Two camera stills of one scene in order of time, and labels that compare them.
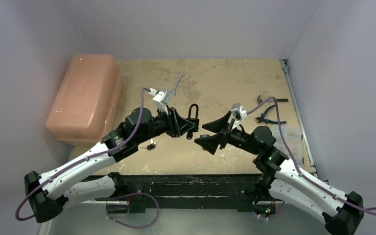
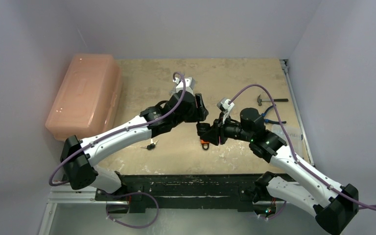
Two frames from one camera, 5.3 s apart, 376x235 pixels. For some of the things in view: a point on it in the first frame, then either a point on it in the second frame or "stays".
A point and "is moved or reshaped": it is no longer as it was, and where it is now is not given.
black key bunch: x=150 y=146 stays
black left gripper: x=177 y=125 → x=199 y=112
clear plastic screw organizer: x=293 y=136 stays
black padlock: x=193 y=114 is moved or reshaped
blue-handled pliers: x=261 y=119 stays
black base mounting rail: x=144 y=193 stays
